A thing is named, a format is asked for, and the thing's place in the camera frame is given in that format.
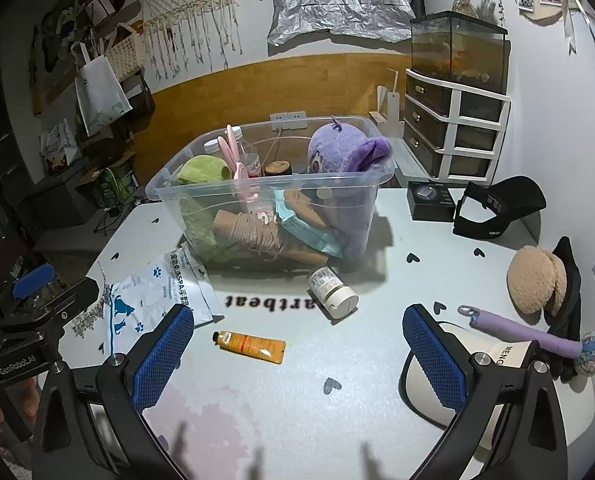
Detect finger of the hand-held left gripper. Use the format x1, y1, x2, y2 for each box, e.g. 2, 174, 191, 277
38, 279, 101, 335
0, 262, 58, 322

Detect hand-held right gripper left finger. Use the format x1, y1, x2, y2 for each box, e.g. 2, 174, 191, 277
32, 303, 196, 480

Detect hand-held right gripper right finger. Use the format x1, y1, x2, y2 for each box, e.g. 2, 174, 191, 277
402, 303, 569, 480

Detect silver bead chain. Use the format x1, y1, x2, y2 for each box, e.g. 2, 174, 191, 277
70, 282, 116, 338

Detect orange cream tube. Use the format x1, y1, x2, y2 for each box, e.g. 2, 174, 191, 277
212, 330, 287, 365

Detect white pill bottle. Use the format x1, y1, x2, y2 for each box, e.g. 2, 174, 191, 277
306, 266, 359, 321

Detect black box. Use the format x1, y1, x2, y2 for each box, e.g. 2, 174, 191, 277
406, 180, 465, 222

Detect clear plastic storage container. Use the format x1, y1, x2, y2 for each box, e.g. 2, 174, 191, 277
145, 116, 395, 273

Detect person's left hand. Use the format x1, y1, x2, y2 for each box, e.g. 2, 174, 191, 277
0, 387, 43, 443

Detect beige sun visor black trim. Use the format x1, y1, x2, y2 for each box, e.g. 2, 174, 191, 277
400, 321, 578, 453

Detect white pouch blue cat print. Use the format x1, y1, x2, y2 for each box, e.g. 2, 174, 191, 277
102, 255, 198, 356

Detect white packet blue paw print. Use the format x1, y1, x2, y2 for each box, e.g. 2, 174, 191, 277
168, 247, 226, 326

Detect purple stick floral ball end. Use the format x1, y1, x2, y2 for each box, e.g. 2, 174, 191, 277
457, 304, 595, 377

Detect green box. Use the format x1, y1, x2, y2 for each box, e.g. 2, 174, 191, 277
94, 166, 139, 208

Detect beige fluffy earmuffs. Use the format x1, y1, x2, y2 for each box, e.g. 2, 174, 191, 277
507, 246, 569, 317

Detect white paper bag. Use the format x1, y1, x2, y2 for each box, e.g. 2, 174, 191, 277
38, 119, 82, 176

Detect black cloth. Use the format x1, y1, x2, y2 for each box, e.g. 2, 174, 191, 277
542, 236, 583, 381

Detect jute twine spool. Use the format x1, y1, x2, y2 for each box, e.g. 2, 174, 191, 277
212, 209, 328, 266

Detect teal packet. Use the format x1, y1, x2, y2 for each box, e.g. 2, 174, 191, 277
272, 190, 343, 258

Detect white tote bag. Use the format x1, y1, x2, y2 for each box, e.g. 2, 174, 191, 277
72, 41, 133, 137

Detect brown cardboard tube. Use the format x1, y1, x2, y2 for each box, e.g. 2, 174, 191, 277
284, 187, 328, 228

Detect pink rabbit-ear clip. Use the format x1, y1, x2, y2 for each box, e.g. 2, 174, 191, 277
218, 125, 273, 223

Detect clear bottle white cap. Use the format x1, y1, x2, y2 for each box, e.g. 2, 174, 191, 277
204, 137, 262, 181

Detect purple plush toy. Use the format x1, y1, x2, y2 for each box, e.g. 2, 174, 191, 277
307, 116, 392, 261

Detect woven basket bag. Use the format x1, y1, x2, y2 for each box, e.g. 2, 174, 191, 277
105, 22, 146, 82

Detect white wooden stand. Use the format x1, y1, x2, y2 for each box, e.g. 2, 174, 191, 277
369, 70, 405, 138

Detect white power strip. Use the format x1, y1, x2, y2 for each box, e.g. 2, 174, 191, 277
270, 110, 308, 131

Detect glass fish tank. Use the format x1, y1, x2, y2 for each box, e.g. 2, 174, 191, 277
410, 10, 511, 95

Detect white frame drawer unit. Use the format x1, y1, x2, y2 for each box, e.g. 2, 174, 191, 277
404, 69, 511, 183

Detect macrame wall hanging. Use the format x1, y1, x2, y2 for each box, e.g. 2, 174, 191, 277
142, 0, 246, 78

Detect silver crinkled wall cloth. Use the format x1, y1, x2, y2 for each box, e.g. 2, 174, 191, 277
268, 0, 419, 47

